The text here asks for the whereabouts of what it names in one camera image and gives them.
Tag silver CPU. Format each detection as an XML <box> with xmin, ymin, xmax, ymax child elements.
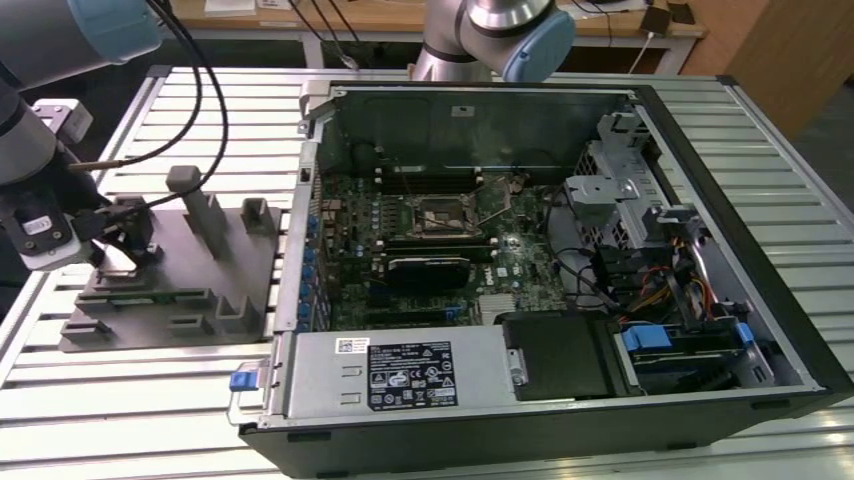
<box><xmin>97</xmin><ymin>248</ymin><xmax>145</xmax><ymax>284</ymax></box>

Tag metal socket cover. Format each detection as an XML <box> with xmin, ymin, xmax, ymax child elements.
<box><xmin>464</xmin><ymin>173</ymin><xmax>529</xmax><ymax>226</ymax></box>

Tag CPU socket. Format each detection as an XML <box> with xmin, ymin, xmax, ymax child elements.
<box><xmin>407</xmin><ymin>193</ymin><xmax>485</xmax><ymax>239</ymax></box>

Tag grey parts rack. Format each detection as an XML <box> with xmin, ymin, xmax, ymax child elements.
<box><xmin>56</xmin><ymin>164</ymin><xmax>294</xmax><ymax>354</ymax></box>

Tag green RAM stick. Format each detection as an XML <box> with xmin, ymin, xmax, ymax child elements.
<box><xmin>105</xmin><ymin>292</ymin><xmax>214</xmax><ymax>304</ymax></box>

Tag wooden desk white legs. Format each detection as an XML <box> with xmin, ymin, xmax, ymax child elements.
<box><xmin>152</xmin><ymin>0</ymin><xmax>708</xmax><ymax>76</ymax></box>

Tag silver power supply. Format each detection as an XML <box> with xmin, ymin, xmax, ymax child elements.
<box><xmin>262</xmin><ymin>327</ymin><xmax>519</xmax><ymax>419</ymax></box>

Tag black graphics card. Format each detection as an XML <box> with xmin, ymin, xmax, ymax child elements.
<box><xmin>384</xmin><ymin>255</ymin><xmax>472</xmax><ymax>292</ymax></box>

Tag black RAM stick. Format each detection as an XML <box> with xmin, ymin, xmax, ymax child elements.
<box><xmin>383</xmin><ymin>247</ymin><xmax>499</xmax><ymax>263</ymax></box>

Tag silver chipset heatsink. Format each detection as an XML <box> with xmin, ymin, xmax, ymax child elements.
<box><xmin>477</xmin><ymin>294</ymin><xmax>519</xmax><ymax>317</ymax></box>

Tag green motherboard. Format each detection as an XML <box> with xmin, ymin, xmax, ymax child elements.
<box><xmin>312</xmin><ymin>169</ymin><xmax>575</xmax><ymax>331</ymax></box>

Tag black open PC case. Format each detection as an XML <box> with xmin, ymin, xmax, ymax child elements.
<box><xmin>236</xmin><ymin>74</ymin><xmax>854</xmax><ymax>479</ymax></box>

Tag metal drive cage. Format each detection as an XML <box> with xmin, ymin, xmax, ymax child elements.
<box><xmin>563</xmin><ymin>112</ymin><xmax>701</xmax><ymax>251</ymax></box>

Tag black plastic cover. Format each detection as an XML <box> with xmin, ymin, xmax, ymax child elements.
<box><xmin>499</xmin><ymin>310</ymin><xmax>632</xmax><ymax>402</ymax></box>

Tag hard disk in blue carrier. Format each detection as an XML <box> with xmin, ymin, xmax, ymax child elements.
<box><xmin>616</xmin><ymin>322</ymin><xmax>756</xmax><ymax>394</ymax></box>

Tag black phone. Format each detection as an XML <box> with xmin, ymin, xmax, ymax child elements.
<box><xmin>637</xmin><ymin>7</ymin><xmax>675</xmax><ymax>37</ymax></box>

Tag wooden cabinet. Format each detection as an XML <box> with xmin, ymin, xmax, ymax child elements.
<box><xmin>680</xmin><ymin>0</ymin><xmax>854</xmax><ymax>144</ymax></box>

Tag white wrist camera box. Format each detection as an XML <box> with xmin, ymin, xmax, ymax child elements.
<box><xmin>29</xmin><ymin>98</ymin><xmax>94</xmax><ymax>151</ymax></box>

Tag white wrist camera black face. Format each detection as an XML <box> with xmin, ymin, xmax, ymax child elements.
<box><xmin>0</xmin><ymin>197</ymin><xmax>92</xmax><ymax>274</ymax></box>

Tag black camera cable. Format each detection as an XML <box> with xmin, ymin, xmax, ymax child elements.
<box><xmin>69</xmin><ymin>0</ymin><xmax>205</xmax><ymax>169</ymax></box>
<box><xmin>72</xmin><ymin>0</ymin><xmax>232</xmax><ymax>241</ymax></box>

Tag coloured power wires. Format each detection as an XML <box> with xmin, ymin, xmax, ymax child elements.
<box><xmin>616</xmin><ymin>239</ymin><xmax>709</xmax><ymax>326</ymax></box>

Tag white charging cable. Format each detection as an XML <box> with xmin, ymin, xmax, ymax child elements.
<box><xmin>628</xmin><ymin>28</ymin><xmax>659</xmax><ymax>75</ymax></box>

